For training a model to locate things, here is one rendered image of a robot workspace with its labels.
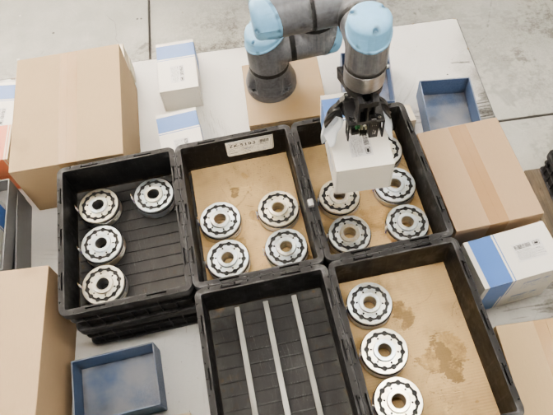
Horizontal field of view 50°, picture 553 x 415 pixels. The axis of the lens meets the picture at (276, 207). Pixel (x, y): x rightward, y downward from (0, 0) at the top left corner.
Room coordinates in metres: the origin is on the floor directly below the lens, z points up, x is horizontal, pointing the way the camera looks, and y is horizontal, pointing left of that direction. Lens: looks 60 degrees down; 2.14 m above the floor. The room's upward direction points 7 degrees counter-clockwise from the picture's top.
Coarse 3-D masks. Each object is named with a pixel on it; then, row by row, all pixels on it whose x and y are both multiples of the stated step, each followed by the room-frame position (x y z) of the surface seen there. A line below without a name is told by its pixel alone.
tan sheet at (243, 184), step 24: (216, 168) 0.89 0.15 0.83; (240, 168) 0.88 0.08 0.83; (264, 168) 0.87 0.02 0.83; (288, 168) 0.86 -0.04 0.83; (216, 192) 0.82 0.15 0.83; (240, 192) 0.81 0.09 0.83; (264, 192) 0.80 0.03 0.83; (288, 192) 0.79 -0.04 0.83; (240, 240) 0.67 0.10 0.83; (264, 240) 0.66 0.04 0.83; (264, 264) 0.60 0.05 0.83
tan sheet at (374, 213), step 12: (324, 144) 0.93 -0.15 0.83; (312, 156) 0.89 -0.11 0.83; (324, 156) 0.89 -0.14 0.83; (312, 168) 0.85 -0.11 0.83; (324, 168) 0.85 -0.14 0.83; (312, 180) 0.82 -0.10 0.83; (324, 180) 0.81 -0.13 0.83; (360, 192) 0.76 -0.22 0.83; (372, 192) 0.76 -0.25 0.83; (360, 204) 0.73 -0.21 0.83; (372, 204) 0.72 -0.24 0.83; (420, 204) 0.71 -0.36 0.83; (324, 216) 0.71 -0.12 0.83; (360, 216) 0.69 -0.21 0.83; (372, 216) 0.69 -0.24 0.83; (384, 216) 0.69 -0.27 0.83; (324, 228) 0.67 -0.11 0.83; (372, 228) 0.66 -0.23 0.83; (372, 240) 0.62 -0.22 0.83; (384, 240) 0.62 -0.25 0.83
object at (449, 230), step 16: (416, 144) 0.82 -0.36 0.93; (304, 160) 0.82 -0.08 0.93; (304, 176) 0.77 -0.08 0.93; (432, 176) 0.72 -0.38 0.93; (432, 192) 0.68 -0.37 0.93; (320, 224) 0.64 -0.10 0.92; (448, 224) 0.59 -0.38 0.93; (320, 240) 0.59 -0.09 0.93; (400, 240) 0.57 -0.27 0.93; (416, 240) 0.56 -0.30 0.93; (336, 256) 0.55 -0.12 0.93; (352, 256) 0.54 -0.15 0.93
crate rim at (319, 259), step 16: (272, 128) 0.92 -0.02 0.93; (288, 128) 0.92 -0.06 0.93; (192, 144) 0.91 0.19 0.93; (208, 144) 0.90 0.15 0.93; (176, 160) 0.86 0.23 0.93; (304, 192) 0.72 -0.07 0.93; (192, 240) 0.63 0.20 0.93; (192, 256) 0.59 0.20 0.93; (320, 256) 0.55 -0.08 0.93; (192, 272) 0.55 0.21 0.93; (256, 272) 0.53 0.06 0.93; (272, 272) 0.53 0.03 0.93
